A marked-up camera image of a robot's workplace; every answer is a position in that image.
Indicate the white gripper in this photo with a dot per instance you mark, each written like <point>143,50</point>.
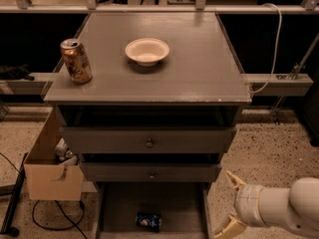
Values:
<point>246,200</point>

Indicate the blue pepsi can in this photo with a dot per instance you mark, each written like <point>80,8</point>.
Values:
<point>148,220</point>

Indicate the grey bottom drawer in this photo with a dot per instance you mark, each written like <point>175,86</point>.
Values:
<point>183,209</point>

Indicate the grey drawer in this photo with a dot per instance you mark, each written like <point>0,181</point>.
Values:
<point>148,140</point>
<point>183,209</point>
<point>150,172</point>

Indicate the grey drawer cabinet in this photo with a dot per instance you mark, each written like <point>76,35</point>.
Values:
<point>197,85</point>

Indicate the grey middle drawer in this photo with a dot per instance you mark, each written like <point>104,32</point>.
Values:
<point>150,172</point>

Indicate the grey top drawer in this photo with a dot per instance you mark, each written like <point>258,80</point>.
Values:
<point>148,140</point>

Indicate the gold soda can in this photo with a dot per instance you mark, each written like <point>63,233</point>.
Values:
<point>76,61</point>

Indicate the metal diagonal strut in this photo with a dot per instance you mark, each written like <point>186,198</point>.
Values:
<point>292,76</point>

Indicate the crumpled items in box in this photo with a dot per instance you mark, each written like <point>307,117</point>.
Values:
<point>64,155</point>

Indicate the white bowl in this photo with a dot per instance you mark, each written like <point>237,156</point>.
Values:
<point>147,52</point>

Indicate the cardboard box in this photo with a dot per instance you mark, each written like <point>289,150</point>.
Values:
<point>46,178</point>

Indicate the black stand leg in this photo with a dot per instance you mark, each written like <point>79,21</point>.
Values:
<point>13,191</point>

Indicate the black object on rail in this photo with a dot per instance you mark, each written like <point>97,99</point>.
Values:
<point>15,73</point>

